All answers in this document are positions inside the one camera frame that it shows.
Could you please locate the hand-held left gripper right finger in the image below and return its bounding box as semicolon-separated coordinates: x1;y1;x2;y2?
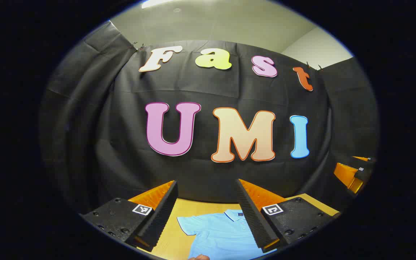
235;179;340;253

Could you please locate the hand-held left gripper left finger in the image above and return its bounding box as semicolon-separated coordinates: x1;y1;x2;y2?
80;181;178;252

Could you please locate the black backdrop cloth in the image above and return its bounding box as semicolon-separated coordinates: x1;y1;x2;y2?
38;20;380;217

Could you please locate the ceiling light panel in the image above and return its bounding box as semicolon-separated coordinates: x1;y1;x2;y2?
141;0;179;8

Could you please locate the light blue T-shirt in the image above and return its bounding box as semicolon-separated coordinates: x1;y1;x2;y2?
177;209;277;260

